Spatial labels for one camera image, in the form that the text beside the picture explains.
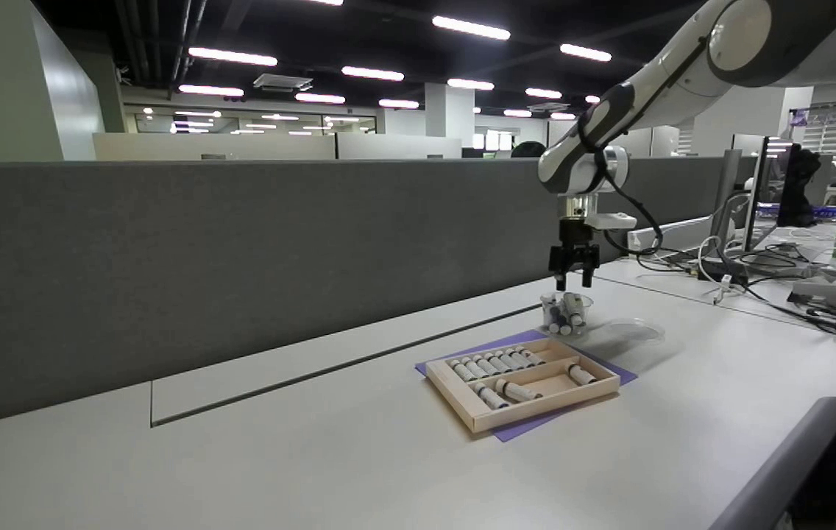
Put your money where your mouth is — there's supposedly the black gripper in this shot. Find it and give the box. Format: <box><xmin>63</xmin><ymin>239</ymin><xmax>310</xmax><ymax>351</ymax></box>
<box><xmin>547</xmin><ymin>217</ymin><xmax>601</xmax><ymax>290</ymax></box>

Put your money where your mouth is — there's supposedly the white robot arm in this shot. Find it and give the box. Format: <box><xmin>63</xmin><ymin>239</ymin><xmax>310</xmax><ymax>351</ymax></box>
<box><xmin>540</xmin><ymin>0</ymin><xmax>836</xmax><ymax>197</ymax></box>

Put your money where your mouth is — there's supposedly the row bottle six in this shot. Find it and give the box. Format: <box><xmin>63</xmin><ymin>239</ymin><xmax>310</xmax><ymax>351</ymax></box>
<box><xmin>510</xmin><ymin>351</ymin><xmax>529</xmax><ymax>367</ymax></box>

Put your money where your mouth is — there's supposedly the white bottle bottom right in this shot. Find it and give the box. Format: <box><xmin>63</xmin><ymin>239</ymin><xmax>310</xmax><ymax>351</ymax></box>
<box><xmin>567</xmin><ymin>364</ymin><xmax>597</xmax><ymax>386</ymax></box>

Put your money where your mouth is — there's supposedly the white bottle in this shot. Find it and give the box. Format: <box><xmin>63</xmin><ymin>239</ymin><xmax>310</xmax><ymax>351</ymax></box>
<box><xmin>498</xmin><ymin>380</ymin><xmax>541</xmax><ymax>404</ymax></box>
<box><xmin>567</xmin><ymin>364</ymin><xmax>597</xmax><ymax>386</ymax></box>
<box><xmin>476</xmin><ymin>386</ymin><xmax>510</xmax><ymax>409</ymax></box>

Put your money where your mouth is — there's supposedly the row bottle five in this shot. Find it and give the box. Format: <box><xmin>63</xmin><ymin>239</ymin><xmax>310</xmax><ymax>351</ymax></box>
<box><xmin>498</xmin><ymin>353</ymin><xmax>519</xmax><ymax>370</ymax></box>

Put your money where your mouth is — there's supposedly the row bottle four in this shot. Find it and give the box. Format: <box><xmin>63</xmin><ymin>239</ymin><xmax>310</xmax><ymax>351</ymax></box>
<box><xmin>489</xmin><ymin>356</ymin><xmax>510</xmax><ymax>374</ymax></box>

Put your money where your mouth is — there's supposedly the row bottle three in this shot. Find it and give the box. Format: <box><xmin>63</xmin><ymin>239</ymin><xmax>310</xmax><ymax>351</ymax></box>
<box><xmin>476</xmin><ymin>356</ymin><xmax>498</xmax><ymax>377</ymax></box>

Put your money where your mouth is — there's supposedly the wooden tray with divider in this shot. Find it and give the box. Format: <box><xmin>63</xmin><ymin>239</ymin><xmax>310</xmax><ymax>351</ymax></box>
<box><xmin>422</xmin><ymin>336</ymin><xmax>623</xmax><ymax>437</ymax></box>

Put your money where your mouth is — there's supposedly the white bottle bottom left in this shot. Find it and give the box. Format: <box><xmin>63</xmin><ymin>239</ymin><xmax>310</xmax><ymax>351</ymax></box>
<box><xmin>476</xmin><ymin>386</ymin><xmax>510</xmax><ymax>409</ymax></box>

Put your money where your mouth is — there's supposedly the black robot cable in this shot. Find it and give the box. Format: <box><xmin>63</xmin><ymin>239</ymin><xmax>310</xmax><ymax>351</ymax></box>
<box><xmin>593</xmin><ymin>144</ymin><xmax>669</xmax><ymax>259</ymax></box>

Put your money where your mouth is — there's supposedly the grey partition wall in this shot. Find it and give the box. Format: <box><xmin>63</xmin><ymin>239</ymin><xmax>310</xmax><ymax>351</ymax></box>
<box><xmin>0</xmin><ymin>156</ymin><xmax>737</xmax><ymax>436</ymax></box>

